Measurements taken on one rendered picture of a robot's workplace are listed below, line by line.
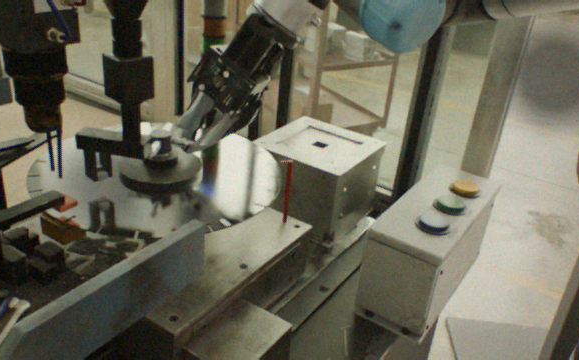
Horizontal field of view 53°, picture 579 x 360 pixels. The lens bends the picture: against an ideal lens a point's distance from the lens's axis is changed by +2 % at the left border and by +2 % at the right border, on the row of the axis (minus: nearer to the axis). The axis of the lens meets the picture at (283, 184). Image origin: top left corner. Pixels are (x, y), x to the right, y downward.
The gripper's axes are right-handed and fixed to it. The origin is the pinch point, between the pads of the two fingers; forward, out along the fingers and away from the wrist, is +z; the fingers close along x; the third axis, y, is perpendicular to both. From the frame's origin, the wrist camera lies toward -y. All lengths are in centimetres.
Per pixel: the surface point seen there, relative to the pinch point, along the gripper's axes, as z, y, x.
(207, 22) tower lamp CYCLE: -8.7, -23.3, -14.6
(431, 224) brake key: -10.9, -6.9, 32.2
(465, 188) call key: -15.6, -20.1, 35.0
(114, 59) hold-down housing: -7.9, 14.6, -9.0
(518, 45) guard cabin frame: -36, -26, 27
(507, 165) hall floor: -1, -263, 98
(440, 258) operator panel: -9.7, -1.1, 34.7
